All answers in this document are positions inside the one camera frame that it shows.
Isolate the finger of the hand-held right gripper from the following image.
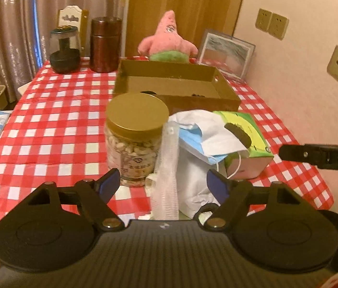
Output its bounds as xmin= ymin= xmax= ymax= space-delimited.
xmin=278 ymin=144 xmax=327 ymax=168

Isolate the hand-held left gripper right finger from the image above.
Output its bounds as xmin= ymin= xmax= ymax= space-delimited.
xmin=193 ymin=169 xmax=300 ymax=228

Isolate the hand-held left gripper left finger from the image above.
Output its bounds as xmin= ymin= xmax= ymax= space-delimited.
xmin=25 ymin=168 xmax=125 ymax=232

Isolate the white face mask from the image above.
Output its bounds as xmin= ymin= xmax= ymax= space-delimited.
xmin=169 ymin=110 xmax=249 ymax=159

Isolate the white foam net sleeve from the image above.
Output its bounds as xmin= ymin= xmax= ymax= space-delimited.
xmin=151 ymin=122 xmax=180 ymax=220

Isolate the brown cardboard box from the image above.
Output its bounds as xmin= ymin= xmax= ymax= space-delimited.
xmin=113 ymin=59 xmax=242 ymax=113

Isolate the green cookie box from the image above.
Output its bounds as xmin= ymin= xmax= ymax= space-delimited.
xmin=212 ymin=111 xmax=274 ymax=180

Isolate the nut jar with gold lid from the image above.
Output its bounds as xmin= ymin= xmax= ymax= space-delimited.
xmin=104 ymin=93 xmax=169 ymax=187

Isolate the red white checkered tablecloth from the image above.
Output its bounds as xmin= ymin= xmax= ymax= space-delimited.
xmin=0 ymin=56 xmax=334 ymax=276

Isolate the glass jar with dark lid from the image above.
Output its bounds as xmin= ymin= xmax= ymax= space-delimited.
xmin=50 ymin=26 xmax=81 ymax=74

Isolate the brown cylindrical canister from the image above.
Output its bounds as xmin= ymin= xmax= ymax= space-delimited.
xmin=90 ymin=16 xmax=123 ymax=73

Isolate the pink starfish plush toy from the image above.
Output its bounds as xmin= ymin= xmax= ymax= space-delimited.
xmin=138 ymin=10 xmax=199 ymax=63

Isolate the wooden door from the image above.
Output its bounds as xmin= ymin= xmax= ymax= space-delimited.
xmin=125 ymin=0 xmax=249 ymax=57

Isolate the beige patterned curtain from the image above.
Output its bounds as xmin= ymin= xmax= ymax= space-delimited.
xmin=0 ymin=0 xmax=130 ymax=102

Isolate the clear picture frame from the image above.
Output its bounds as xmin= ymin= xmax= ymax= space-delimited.
xmin=197 ymin=29 xmax=256 ymax=80

